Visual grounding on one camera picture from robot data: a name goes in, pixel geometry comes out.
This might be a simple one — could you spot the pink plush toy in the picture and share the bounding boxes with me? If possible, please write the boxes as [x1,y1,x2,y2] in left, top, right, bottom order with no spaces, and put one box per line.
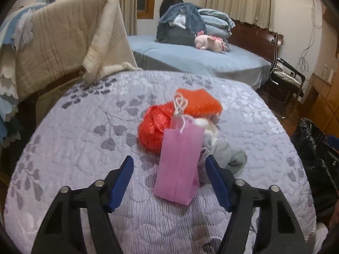
[195,30,229,53]

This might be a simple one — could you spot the beige quilt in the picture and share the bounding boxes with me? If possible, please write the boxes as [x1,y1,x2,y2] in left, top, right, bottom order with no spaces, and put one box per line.
[16,0,143,99]

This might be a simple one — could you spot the white tissue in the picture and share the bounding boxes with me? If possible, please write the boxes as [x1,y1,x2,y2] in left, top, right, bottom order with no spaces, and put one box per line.
[193,118,220,149]

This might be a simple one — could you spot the pink paper bag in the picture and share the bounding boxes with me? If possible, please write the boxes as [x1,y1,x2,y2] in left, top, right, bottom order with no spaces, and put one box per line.
[154,94,205,205]

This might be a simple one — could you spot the grey cloth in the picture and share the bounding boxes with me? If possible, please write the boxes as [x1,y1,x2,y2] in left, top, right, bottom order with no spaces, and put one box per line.
[197,140,247,184]

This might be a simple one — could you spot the dark grey folded blanket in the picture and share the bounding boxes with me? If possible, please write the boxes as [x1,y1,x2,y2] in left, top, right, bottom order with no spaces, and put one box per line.
[157,27,202,47]

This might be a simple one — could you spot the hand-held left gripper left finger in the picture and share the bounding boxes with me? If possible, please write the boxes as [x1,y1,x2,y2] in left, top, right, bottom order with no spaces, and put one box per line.
[31,156,134,254]

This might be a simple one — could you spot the black metal chair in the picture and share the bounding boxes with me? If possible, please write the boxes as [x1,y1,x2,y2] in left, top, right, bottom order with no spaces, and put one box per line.
[264,33,306,104]

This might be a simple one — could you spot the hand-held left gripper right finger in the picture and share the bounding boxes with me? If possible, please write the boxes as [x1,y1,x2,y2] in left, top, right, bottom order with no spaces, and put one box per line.
[205,155,309,254]

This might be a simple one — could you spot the fuzzy blue-grey robe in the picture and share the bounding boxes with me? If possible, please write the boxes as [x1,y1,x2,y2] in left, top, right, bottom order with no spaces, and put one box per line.
[156,3,207,42]

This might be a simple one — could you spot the trash bin with black bag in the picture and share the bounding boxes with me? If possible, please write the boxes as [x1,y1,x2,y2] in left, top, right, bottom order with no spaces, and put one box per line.
[291,118,339,217]

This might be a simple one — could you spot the blue white scalloped blanket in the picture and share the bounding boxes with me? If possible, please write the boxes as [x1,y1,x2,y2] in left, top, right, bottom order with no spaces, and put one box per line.
[0,0,57,149]

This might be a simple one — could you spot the dark wooden headboard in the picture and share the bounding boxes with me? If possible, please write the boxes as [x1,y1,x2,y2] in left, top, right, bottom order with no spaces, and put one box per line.
[228,18,285,64]

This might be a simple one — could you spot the orange foam net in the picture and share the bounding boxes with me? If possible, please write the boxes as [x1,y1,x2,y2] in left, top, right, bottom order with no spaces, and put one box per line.
[175,88,223,117]

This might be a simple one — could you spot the beige curtain above headboard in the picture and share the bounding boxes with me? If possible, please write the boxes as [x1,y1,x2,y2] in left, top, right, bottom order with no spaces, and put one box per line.
[205,0,272,32]

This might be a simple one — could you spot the purple floral quilt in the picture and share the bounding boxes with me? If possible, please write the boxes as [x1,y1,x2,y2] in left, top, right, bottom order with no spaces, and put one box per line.
[4,70,317,254]

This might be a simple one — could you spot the bed with blue sheet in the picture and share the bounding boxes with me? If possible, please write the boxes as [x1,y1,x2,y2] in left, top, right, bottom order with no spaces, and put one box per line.
[127,34,272,90]

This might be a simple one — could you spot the beige curtain beside window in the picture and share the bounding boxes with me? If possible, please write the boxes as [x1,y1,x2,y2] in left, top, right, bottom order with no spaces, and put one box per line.
[75,0,139,36]

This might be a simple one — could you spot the red plastic bag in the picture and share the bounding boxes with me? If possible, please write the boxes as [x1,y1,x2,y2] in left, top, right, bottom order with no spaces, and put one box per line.
[138,103,177,150]

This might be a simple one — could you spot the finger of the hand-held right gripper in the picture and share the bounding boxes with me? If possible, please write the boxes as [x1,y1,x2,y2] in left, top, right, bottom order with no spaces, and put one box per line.
[327,134,339,150]

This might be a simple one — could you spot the wooden wardrobe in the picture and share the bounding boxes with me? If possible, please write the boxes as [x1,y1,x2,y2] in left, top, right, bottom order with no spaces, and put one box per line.
[302,4,339,139]

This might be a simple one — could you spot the folded light blue bedding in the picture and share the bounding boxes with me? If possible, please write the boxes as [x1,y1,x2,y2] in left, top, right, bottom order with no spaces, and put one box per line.
[197,8,236,41]

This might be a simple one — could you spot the hanging wall cables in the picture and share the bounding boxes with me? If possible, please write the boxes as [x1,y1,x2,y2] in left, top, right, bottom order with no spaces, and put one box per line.
[299,0,322,72]

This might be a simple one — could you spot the grey chair cushion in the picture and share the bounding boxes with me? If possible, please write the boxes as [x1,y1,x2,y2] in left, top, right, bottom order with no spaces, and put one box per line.
[273,67,303,86]

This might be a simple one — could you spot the dark coat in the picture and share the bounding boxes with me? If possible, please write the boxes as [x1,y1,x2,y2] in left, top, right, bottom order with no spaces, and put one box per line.
[160,0,184,19]

